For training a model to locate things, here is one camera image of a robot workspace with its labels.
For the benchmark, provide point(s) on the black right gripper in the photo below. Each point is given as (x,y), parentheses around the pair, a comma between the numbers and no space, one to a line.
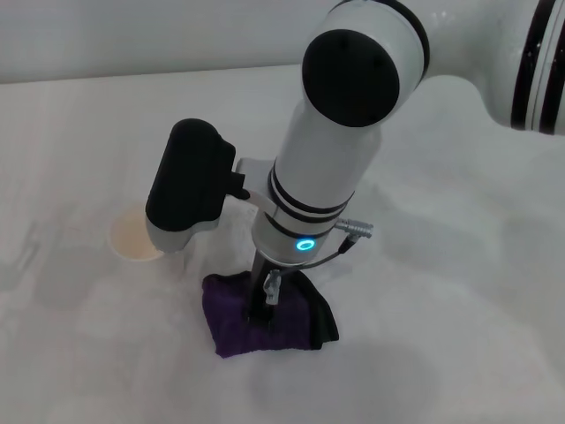
(259,291)

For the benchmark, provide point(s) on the purple rag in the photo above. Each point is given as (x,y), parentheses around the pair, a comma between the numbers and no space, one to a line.
(229,318)

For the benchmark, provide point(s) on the white paper cup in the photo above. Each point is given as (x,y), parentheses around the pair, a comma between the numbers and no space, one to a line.
(130,238)

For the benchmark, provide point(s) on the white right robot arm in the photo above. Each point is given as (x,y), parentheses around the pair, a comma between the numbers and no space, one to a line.
(335,132)

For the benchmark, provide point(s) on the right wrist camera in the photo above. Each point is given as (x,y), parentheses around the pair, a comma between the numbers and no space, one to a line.
(187,181)

